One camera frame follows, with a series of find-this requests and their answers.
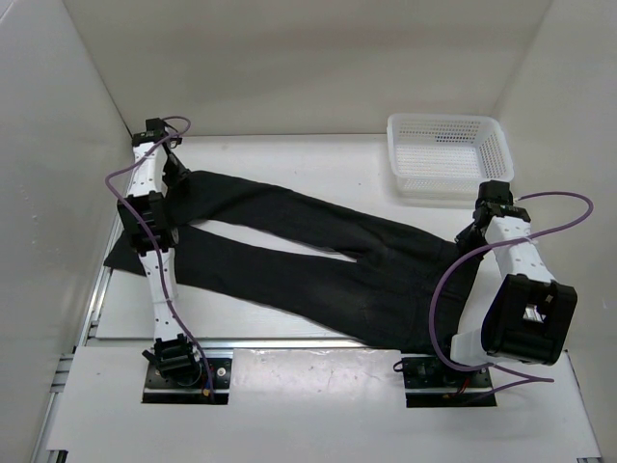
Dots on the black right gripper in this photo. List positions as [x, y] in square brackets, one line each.
[464, 242]

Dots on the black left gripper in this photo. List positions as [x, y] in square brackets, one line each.
[178, 178]

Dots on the black trousers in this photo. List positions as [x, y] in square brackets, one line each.
[380, 282]

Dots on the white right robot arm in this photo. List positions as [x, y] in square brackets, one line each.
[531, 314]

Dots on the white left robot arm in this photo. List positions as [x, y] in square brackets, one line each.
[152, 235]

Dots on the white perforated plastic basket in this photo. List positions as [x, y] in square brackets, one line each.
[439, 157]

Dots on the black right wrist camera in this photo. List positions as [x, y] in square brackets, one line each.
[494, 192]

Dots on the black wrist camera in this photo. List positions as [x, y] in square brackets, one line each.
[154, 126]
[494, 192]

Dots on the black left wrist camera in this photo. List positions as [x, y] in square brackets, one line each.
[154, 126]

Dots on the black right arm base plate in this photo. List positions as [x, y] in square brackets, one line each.
[429, 383]

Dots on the aluminium table edge rail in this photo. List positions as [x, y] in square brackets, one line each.
[285, 343]

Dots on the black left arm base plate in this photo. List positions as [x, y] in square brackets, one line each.
[191, 390]

